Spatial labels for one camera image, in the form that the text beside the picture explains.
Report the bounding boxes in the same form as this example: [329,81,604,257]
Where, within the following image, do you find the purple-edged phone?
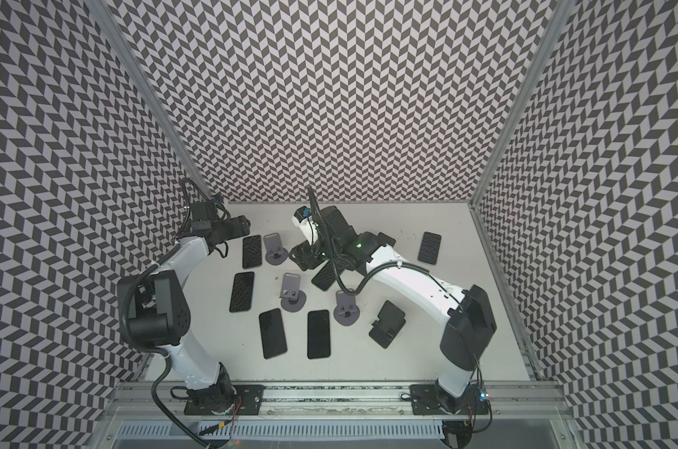
[242,235,263,269]

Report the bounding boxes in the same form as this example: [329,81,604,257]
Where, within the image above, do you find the teal-edged phone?
[228,271,255,314]
[311,261,336,292]

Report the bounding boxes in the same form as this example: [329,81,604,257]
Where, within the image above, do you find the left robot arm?
[117,177,251,448]

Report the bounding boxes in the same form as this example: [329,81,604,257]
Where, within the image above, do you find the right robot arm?
[288,188,498,415]

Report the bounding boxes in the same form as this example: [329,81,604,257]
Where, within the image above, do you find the grey round stand far-left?
[263,233,289,266]

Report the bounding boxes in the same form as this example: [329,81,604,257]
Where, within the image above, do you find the grey round stand near left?
[279,273,307,312]

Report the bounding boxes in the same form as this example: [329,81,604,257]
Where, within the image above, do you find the grey round stand centre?
[332,291,361,327]

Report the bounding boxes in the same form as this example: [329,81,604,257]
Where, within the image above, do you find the black flat stand back right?
[376,232,396,247]

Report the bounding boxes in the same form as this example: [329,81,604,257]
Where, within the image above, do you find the black flat stand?
[376,232,396,247]
[369,300,406,349]

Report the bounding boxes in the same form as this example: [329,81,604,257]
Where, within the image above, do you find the black flat stand front right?
[369,300,406,349]

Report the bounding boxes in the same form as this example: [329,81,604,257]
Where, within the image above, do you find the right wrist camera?
[292,206,319,244]

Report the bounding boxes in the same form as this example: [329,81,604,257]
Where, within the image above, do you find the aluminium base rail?
[111,380,570,422]

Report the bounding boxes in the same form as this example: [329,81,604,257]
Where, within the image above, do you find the aluminium corner post left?
[85,0,211,196]

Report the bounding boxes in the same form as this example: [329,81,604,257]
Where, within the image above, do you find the aluminium corner post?
[469,0,576,211]
[85,0,211,196]

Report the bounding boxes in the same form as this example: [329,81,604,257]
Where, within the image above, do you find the aluminium corner post right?
[469,0,576,211]

